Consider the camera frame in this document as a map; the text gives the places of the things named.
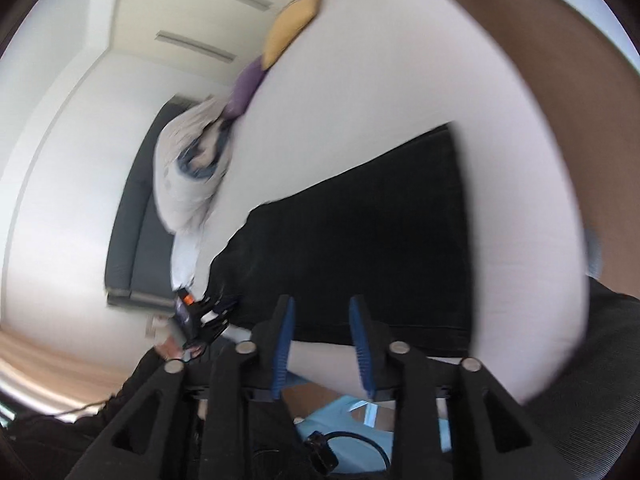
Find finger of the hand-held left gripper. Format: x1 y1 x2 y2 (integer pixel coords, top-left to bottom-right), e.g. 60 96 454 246
201 296 240 319
192 319 234 357

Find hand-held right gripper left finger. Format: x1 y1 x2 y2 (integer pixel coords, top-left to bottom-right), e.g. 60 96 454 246
65 294 301 480

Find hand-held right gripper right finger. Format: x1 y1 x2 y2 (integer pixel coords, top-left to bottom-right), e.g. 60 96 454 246
348 294 576 480

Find black pants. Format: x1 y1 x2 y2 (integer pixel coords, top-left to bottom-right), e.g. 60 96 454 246
207 122 476 356

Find person's left hand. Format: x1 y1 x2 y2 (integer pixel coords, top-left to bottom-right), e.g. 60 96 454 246
150 315 183 363

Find dark grey bed headboard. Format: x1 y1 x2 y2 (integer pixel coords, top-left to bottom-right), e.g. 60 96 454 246
104 97 201 311

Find rolled beige duvet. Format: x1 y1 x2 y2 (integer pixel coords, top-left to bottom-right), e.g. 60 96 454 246
152 95 236 236

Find purple pillow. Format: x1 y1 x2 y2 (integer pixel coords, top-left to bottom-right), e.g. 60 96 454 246
220 55 268 120

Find black mesh office chair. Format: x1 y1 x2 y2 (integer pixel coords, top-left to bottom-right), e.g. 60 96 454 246
520 275 640 480

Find white bed mattress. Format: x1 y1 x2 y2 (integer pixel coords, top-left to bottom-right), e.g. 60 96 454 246
170 0 591 406

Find yellow pillow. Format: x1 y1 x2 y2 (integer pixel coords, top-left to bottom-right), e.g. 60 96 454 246
262 0 326 71

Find cream wardrobe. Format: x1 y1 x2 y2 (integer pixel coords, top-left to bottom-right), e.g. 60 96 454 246
112 0 351 68

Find black cable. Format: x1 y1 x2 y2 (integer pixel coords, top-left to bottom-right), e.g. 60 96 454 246
305 429 396 472

